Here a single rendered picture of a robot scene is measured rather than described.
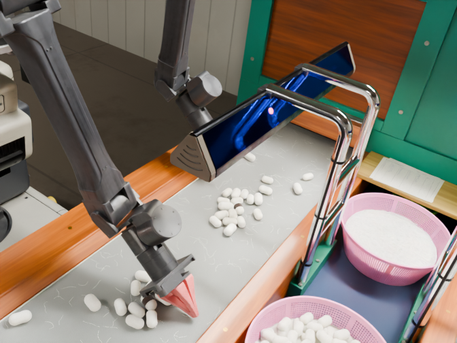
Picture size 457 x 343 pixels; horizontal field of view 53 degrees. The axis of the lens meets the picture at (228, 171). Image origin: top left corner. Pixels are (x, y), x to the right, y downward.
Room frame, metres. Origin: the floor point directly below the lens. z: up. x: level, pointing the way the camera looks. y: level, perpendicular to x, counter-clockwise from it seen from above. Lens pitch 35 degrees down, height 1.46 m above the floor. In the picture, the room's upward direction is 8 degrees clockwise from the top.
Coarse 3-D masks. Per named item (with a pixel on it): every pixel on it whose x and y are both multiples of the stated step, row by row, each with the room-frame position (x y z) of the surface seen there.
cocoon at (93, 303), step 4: (88, 296) 0.54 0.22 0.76; (92, 296) 0.54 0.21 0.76; (84, 300) 0.54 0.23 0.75; (88, 300) 0.53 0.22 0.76; (92, 300) 0.53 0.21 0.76; (96, 300) 0.54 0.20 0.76; (88, 304) 0.53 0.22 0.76; (92, 304) 0.53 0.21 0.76; (96, 304) 0.53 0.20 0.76; (100, 304) 0.53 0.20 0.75; (92, 308) 0.52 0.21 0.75; (96, 308) 0.52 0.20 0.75
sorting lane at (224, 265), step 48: (288, 144) 1.23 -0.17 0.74; (192, 192) 0.92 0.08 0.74; (288, 192) 0.98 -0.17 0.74; (192, 240) 0.75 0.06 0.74; (240, 240) 0.77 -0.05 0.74; (48, 288) 0.56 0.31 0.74; (96, 288) 0.58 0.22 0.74; (240, 288) 0.63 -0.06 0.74; (0, 336) 0.45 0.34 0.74; (48, 336) 0.46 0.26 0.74; (96, 336) 0.48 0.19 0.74; (144, 336) 0.49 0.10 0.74; (192, 336) 0.51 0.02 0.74
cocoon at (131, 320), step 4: (128, 316) 0.51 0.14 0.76; (132, 316) 0.51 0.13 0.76; (136, 316) 0.52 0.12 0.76; (128, 320) 0.51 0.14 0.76; (132, 320) 0.51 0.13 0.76; (136, 320) 0.51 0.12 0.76; (140, 320) 0.51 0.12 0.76; (128, 324) 0.50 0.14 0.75; (132, 324) 0.50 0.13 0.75; (136, 324) 0.50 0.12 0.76; (140, 324) 0.50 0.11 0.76; (136, 328) 0.50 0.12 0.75; (140, 328) 0.50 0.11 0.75
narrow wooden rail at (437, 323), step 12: (456, 276) 0.73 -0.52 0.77; (456, 288) 0.70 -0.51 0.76; (444, 300) 0.66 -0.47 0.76; (456, 300) 0.66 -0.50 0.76; (444, 312) 0.63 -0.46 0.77; (456, 312) 0.63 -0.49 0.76; (432, 324) 0.59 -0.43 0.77; (444, 324) 0.60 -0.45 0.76; (456, 324) 0.60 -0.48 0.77; (420, 336) 0.58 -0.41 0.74; (432, 336) 0.56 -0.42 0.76; (444, 336) 0.57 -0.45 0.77; (456, 336) 0.57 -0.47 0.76
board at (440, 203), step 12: (372, 156) 1.17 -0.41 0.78; (384, 156) 1.18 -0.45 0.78; (360, 168) 1.09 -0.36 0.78; (372, 168) 1.10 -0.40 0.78; (372, 180) 1.04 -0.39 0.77; (444, 180) 1.09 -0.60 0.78; (396, 192) 1.01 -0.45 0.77; (444, 192) 1.04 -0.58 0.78; (456, 192) 1.04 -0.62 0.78; (432, 204) 0.97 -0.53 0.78; (444, 204) 0.98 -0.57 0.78; (456, 204) 0.99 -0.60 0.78; (456, 216) 0.94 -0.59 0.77
